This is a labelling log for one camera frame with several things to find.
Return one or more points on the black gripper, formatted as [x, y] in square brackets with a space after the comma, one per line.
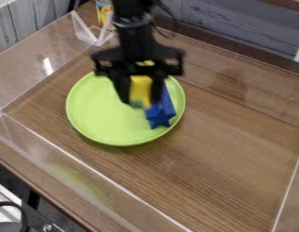
[140, 55]

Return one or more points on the yellow toy banana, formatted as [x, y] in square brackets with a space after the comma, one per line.
[140, 91]

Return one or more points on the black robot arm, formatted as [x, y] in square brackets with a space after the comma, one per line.
[135, 11]

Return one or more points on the green plate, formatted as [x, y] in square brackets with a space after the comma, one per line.
[107, 121]

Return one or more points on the blue star-shaped block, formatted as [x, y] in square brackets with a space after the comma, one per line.
[162, 111]

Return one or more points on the yellow blue tin can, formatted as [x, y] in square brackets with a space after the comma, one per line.
[104, 9]

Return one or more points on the clear acrylic enclosure wall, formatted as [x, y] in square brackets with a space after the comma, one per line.
[50, 165]

